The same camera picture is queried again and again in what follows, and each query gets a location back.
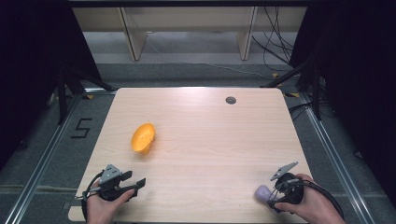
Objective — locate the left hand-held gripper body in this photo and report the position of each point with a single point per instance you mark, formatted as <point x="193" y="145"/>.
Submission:
<point x="109" y="178"/>

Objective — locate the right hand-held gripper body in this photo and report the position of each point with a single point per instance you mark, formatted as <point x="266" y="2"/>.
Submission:
<point x="289" y="188"/>

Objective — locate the pale purple plastic object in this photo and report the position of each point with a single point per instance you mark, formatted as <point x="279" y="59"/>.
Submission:
<point x="263" y="193"/>

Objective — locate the person's right hand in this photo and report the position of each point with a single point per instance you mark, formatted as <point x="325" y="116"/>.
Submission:
<point x="311" y="203"/>

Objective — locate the person's left hand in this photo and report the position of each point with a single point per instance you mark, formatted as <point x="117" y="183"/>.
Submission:
<point x="101" y="210"/>

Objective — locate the orange plastic bowl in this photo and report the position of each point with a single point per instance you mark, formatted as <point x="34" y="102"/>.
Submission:
<point x="143" y="137"/>

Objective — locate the black metal stand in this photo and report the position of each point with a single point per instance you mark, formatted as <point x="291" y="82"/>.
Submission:
<point x="316" y="93"/>
<point x="63" y="93"/>

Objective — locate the dark curtain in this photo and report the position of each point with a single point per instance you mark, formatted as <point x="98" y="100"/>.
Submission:
<point x="358" y="77"/>
<point x="31" y="62"/>

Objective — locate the aluminium floor rail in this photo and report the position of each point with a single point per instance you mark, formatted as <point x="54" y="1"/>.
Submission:
<point x="43" y="161"/>
<point x="337" y="161"/>

